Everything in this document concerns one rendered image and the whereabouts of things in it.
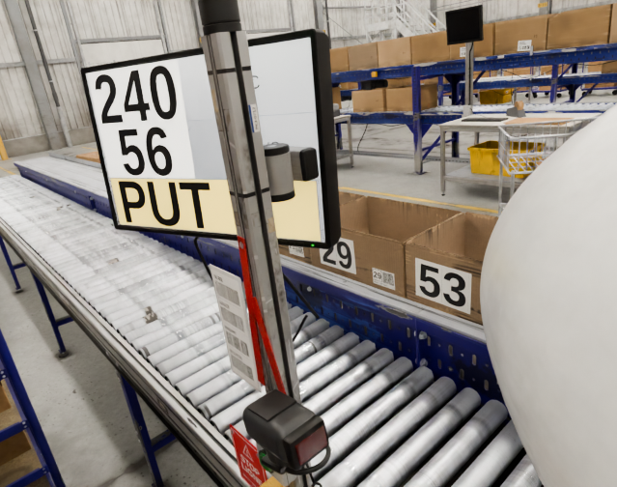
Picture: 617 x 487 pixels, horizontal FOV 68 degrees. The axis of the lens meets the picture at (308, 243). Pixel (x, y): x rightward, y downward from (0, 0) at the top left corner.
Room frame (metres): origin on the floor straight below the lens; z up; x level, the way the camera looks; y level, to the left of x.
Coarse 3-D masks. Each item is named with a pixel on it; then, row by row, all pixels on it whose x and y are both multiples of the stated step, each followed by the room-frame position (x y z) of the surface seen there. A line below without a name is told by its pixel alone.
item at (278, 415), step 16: (256, 400) 0.52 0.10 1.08; (272, 400) 0.51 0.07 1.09; (288, 400) 0.50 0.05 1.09; (256, 416) 0.49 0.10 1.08; (272, 416) 0.47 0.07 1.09; (288, 416) 0.47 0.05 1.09; (304, 416) 0.47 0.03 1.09; (320, 416) 0.47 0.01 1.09; (256, 432) 0.48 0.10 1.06; (272, 432) 0.45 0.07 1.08; (288, 432) 0.45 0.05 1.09; (304, 432) 0.44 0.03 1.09; (320, 432) 0.45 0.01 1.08; (272, 448) 0.45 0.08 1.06; (288, 448) 0.43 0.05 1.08; (304, 448) 0.43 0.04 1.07; (320, 448) 0.45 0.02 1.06; (272, 464) 0.49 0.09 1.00; (288, 464) 0.47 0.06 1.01; (304, 464) 0.43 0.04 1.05
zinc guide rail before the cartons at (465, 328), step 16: (96, 192) 3.04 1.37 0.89; (224, 240) 1.76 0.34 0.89; (304, 272) 1.35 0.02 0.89; (320, 272) 1.33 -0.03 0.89; (352, 288) 1.19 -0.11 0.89; (368, 288) 1.18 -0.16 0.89; (384, 304) 1.09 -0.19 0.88; (400, 304) 1.07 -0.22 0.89; (416, 304) 1.06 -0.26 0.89; (432, 320) 0.97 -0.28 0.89; (448, 320) 0.96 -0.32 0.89; (464, 320) 0.95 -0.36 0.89; (480, 336) 0.88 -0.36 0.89
